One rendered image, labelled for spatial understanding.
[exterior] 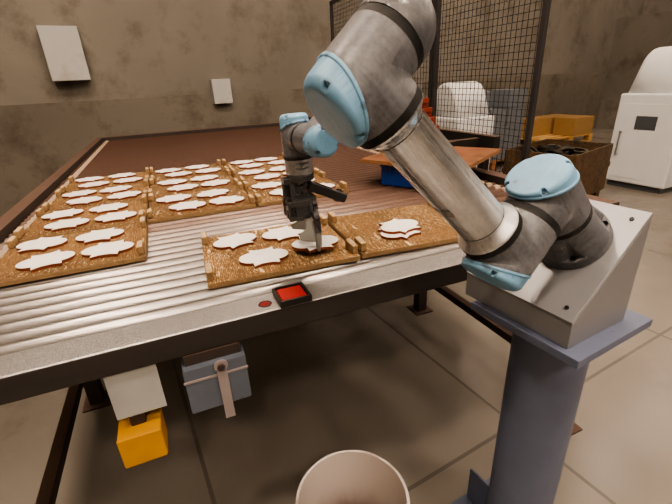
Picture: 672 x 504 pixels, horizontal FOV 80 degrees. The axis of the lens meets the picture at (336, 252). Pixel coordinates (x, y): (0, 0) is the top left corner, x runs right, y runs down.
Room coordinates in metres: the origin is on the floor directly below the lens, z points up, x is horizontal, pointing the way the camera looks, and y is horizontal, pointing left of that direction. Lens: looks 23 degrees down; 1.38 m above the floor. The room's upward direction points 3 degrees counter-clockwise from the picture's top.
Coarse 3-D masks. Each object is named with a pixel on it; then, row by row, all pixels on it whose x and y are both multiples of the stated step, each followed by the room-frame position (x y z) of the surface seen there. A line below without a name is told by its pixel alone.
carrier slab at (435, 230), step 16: (400, 208) 1.42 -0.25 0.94; (416, 208) 1.41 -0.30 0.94; (432, 208) 1.40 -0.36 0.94; (336, 224) 1.27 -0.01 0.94; (352, 224) 1.27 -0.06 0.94; (368, 224) 1.26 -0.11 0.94; (432, 224) 1.23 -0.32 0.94; (448, 224) 1.22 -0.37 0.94; (368, 240) 1.11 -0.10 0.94; (384, 240) 1.11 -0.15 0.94; (400, 240) 1.10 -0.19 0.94; (416, 240) 1.09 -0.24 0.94; (432, 240) 1.09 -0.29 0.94; (448, 240) 1.10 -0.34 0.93; (368, 256) 1.02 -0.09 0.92
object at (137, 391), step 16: (144, 368) 0.68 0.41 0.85; (112, 384) 0.65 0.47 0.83; (128, 384) 0.67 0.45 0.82; (144, 384) 0.68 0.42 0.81; (160, 384) 0.69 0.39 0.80; (112, 400) 0.65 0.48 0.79; (128, 400) 0.66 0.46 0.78; (144, 400) 0.67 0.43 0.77; (160, 400) 0.68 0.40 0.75; (128, 416) 0.66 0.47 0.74
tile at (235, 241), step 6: (234, 234) 1.20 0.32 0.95; (240, 234) 1.20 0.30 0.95; (246, 234) 1.19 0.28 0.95; (252, 234) 1.19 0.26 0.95; (222, 240) 1.15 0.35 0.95; (228, 240) 1.15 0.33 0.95; (234, 240) 1.15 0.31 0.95; (240, 240) 1.14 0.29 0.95; (246, 240) 1.14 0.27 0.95; (252, 240) 1.15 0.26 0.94; (216, 246) 1.10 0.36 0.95; (222, 246) 1.10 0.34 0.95; (228, 246) 1.10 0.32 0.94; (234, 246) 1.10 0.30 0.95; (240, 246) 1.11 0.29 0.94
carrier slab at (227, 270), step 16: (208, 240) 1.18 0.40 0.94; (256, 240) 1.16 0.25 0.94; (288, 240) 1.15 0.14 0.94; (208, 256) 1.05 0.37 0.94; (224, 256) 1.05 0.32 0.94; (240, 256) 1.04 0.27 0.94; (288, 256) 1.02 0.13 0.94; (304, 256) 1.02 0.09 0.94; (320, 256) 1.01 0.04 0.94; (336, 256) 1.01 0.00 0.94; (352, 256) 1.00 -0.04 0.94; (224, 272) 0.94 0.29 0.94; (240, 272) 0.94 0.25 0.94; (256, 272) 0.93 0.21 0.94; (272, 272) 0.93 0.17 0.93; (288, 272) 0.94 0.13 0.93; (208, 288) 0.88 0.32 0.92
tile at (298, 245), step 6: (300, 240) 1.08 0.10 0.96; (324, 240) 1.07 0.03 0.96; (330, 240) 1.07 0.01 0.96; (336, 240) 1.06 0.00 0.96; (294, 246) 1.03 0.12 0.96; (300, 246) 1.03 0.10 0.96; (306, 246) 1.03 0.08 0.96; (312, 246) 1.03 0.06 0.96; (324, 246) 1.02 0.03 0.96; (330, 246) 1.02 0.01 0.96; (312, 252) 1.00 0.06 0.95
